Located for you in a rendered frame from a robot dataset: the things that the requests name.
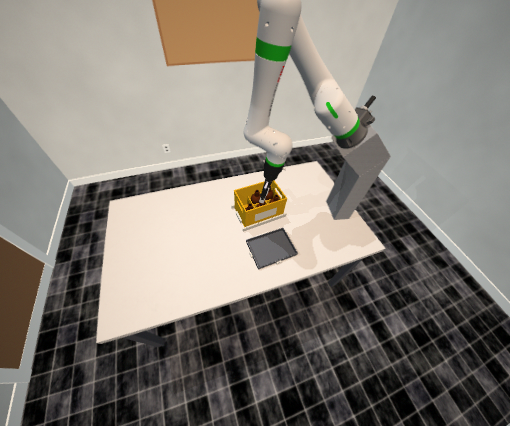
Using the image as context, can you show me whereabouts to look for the yellow divided crate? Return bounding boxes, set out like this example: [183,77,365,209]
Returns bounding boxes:
[234,182,284,227]

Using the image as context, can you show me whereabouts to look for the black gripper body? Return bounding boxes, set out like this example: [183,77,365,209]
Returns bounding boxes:
[263,170,279,185]

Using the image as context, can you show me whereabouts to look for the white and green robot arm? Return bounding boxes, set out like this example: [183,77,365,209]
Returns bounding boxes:
[244,0,376,175]

